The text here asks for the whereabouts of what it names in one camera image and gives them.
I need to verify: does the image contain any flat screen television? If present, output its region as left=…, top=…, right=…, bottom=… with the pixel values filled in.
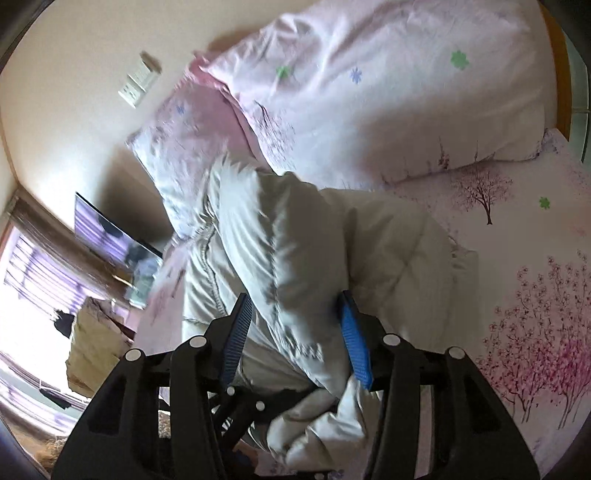
left=74, top=192, right=165, bottom=278

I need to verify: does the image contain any bright window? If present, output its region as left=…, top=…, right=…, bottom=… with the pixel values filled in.
left=0, top=217, right=95, bottom=418

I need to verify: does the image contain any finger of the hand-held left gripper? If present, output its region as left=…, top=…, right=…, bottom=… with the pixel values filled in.
left=216, top=386, right=269, bottom=459

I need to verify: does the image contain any beige puffer jacket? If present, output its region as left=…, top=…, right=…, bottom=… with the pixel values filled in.
left=181, top=156, right=479, bottom=468

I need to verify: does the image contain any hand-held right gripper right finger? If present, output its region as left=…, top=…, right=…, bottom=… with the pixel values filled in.
left=338, top=291, right=541, bottom=480

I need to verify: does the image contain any tan cloth cover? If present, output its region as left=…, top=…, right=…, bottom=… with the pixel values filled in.
left=66, top=296, right=136, bottom=398

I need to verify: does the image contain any pink floral bed sheet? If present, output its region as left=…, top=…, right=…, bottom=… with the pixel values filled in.
left=137, top=128, right=591, bottom=480

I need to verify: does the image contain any pink floral pillow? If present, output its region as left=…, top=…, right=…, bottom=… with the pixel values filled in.
left=126, top=78, right=280, bottom=241
left=191, top=0, right=557, bottom=191

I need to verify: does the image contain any white wall socket plate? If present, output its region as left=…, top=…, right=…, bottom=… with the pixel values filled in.
left=117, top=52, right=163, bottom=110

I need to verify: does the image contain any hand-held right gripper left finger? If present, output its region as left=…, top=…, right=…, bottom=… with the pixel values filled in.
left=53, top=292, right=254, bottom=480

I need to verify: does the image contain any wooden bed headboard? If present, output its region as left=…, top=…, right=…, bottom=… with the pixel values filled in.
left=539, top=4, right=579, bottom=140

